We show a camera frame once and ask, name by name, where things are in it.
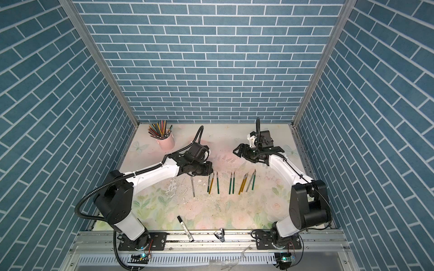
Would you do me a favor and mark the coloured pencils bundle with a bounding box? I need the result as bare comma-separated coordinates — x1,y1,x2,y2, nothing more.
148,120,173,140

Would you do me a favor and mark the silver carving knife capped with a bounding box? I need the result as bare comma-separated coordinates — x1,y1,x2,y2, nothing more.
245,172,255,193

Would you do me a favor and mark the aluminium corner frame post right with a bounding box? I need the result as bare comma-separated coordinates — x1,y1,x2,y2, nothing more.
292,0,357,126

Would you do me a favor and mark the black binder clip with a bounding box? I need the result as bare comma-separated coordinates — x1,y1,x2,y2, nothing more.
214,228,225,242

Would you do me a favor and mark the aluminium corner frame post left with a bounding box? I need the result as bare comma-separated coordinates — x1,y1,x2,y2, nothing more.
59,0,140,128

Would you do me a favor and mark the aluminium corner frame post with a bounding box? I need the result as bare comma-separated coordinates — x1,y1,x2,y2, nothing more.
292,0,357,126
59,0,140,128

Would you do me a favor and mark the pink metal pencil cup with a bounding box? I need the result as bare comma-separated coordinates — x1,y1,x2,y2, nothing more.
156,134,175,152

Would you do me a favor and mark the green carving knife capped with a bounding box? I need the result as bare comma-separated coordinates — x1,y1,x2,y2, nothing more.
228,172,233,195

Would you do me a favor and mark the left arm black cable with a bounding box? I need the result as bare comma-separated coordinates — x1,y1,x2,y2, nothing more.
74,125,209,271

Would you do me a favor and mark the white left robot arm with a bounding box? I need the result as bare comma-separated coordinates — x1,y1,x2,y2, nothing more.
93,142,213,241

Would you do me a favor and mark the gold carving knife long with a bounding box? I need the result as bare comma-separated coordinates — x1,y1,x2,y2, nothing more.
208,172,215,194

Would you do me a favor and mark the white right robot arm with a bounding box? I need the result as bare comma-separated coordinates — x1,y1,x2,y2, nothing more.
233,131,332,240

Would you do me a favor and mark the black marker pen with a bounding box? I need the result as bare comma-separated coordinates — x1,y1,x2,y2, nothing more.
177,216,194,242

